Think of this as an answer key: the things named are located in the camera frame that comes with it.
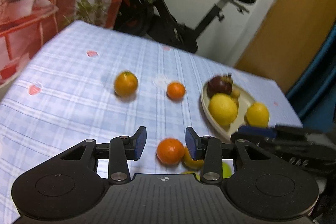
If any small orange tangerine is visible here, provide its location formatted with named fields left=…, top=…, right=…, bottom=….
left=167, top=81, right=186, bottom=101

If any yellow-orange mandarin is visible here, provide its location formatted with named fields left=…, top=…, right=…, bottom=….
left=114, top=71, right=138, bottom=98

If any black exercise bike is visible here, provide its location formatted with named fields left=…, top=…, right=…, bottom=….
left=114, top=0, right=256, bottom=53

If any blue plaid tablecloth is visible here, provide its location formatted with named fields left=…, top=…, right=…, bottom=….
left=1, top=21, right=301, bottom=223

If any dark purple mangosteen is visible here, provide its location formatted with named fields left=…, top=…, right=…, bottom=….
left=207, top=73, right=234, bottom=98

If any beige round plate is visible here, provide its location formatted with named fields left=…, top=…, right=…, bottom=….
left=200, top=83, right=255, bottom=143

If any small brown longan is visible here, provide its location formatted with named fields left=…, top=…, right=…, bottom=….
left=231, top=89, right=240, bottom=99

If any yellow lemon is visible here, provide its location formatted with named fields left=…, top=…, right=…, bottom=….
left=208, top=93, right=238, bottom=127
left=245, top=102, right=270, bottom=128

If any wooden door panel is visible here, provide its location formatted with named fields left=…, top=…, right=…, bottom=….
left=235, top=0, right=335, bottom=92

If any blue curtain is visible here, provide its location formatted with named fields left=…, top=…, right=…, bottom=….
left=285, top=27, right=335, bottom=119

